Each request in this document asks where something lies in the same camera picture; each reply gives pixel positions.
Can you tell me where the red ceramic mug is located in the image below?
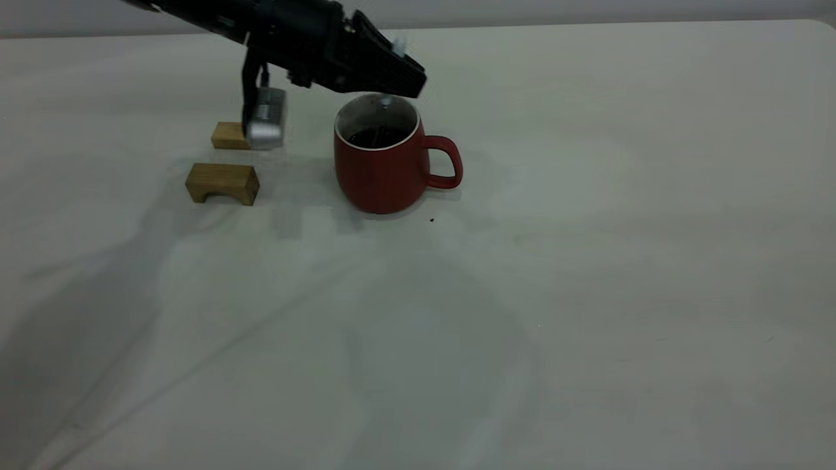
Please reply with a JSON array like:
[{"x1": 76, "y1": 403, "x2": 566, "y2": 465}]
[{"x1": 334, "y1": 93, "x2": 464, "y2": 215}]

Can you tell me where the dark coffee liquid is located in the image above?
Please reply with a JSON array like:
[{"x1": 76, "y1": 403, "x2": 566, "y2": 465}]
[{"x1": 346, "y1": 125, "x2": 412, "y2": 148}]

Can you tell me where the metal spoon with pale handle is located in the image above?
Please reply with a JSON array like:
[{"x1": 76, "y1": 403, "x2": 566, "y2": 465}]
[{"x1": 378, "y1": 36, "x2": 408, "y2": 112}]

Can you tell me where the arched wooden block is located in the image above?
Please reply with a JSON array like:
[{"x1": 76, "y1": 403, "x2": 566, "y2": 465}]
[{"x1": 185, "y1": 163, "x2": 261, "y2": 206}]

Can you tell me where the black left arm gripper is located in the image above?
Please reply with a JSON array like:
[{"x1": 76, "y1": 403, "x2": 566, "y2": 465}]
[{"x1": 247, "y1": 0, "x2": 428, "y2": 99}]

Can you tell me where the flat rectangular wooden block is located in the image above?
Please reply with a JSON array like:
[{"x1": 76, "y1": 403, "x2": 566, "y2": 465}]
[{"x1": 211, "y1": 121, "x2": 253, "y2": 151}]

